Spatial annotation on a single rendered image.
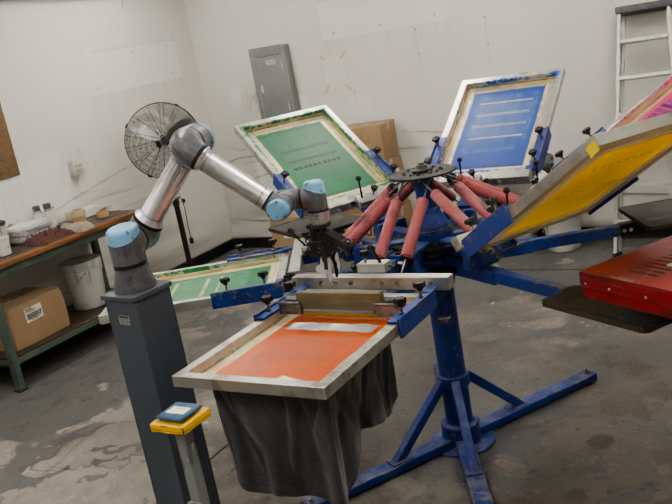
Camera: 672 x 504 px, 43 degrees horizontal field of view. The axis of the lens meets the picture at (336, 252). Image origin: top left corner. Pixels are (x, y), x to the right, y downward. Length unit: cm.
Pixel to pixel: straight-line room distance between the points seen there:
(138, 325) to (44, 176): 408
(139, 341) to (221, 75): 549
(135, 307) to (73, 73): 451
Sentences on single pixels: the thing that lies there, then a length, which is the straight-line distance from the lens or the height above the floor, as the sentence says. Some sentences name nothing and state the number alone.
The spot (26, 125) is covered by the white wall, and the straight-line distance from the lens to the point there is 697.
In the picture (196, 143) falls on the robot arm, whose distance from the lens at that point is 290.
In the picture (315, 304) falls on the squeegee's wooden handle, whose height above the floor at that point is 101.
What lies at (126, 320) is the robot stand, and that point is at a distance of 309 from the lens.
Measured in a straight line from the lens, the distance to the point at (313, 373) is 266.
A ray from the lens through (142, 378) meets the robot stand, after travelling 316.
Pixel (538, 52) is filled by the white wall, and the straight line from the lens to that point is 689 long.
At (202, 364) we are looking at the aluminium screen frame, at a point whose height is 98.
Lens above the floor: 197
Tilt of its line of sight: 15 degrees down
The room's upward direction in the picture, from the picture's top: 10 degrees counter-clockwise
